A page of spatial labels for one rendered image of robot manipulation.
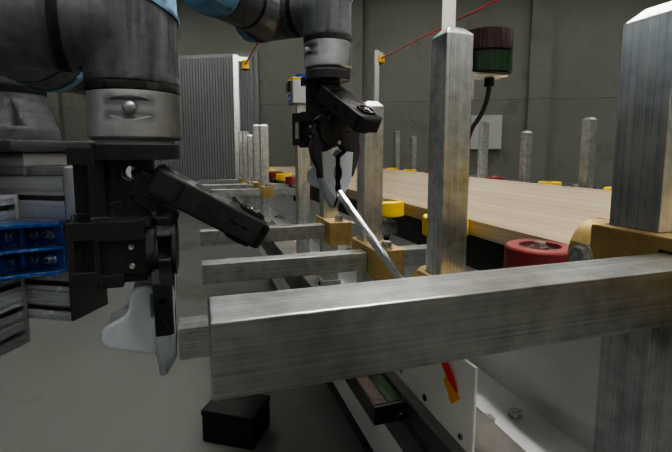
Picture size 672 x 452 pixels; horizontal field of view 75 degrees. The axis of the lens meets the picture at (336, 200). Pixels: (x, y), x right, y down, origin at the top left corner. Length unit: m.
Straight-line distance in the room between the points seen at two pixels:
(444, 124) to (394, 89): 6.81
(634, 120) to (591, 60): 7.45
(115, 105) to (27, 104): 0.59
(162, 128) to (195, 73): 7.87
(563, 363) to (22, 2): 0.73
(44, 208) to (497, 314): 0.80
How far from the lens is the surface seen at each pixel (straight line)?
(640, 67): 0.35
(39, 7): 0.41
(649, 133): 0.34
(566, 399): 0.75
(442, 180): 0.52
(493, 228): 0.76
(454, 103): 0.53
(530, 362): 0.79
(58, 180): 0.87
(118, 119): 0.39
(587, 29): 7.85
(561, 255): 0.56
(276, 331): 0.17
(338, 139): 0.68
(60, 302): 0.92
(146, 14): 0.40
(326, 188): 0.67
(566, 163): 7.60
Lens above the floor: 1.02
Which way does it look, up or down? 6 degrees down
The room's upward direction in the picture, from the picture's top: straight up
